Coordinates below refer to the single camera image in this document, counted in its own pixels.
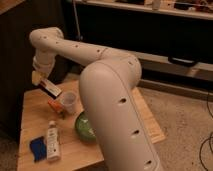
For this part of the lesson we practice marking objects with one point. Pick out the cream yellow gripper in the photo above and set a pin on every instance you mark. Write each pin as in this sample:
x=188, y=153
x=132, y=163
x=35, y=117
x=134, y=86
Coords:
x=37, y=77

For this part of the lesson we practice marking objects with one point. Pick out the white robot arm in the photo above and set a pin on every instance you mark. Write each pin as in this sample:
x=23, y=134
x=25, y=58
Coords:
x=105, y=88

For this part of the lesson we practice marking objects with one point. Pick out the white ceramic cup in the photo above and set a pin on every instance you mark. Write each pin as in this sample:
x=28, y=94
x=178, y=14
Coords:
x=68, y=101

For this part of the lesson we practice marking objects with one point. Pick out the green ceramic bowl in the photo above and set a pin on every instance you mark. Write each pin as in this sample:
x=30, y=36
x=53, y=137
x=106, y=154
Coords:
x=83, y=128

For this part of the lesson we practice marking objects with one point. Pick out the orange marker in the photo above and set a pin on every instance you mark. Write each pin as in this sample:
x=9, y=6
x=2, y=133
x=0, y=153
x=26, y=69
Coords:
x=57, y=107

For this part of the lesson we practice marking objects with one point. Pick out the metal pole stand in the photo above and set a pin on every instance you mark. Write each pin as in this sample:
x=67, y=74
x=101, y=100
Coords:
x=79, y=35

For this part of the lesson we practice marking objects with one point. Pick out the wooden table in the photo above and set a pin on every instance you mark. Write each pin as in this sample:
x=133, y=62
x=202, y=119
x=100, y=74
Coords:
x=75, y=153

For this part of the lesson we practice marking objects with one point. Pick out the white tube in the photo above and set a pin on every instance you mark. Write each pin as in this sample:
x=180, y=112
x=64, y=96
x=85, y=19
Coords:
x=52, y=142

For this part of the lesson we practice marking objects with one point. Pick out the blue cloth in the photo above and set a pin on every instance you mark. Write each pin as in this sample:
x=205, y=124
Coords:
x=38, y=148

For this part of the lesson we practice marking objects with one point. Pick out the long grey case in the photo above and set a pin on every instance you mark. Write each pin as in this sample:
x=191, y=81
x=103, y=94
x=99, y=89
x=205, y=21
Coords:
x=162, y=75

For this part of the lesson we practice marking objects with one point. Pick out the cluttered shelf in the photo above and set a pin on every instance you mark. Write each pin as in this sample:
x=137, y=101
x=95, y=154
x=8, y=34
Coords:
x=146, y=8

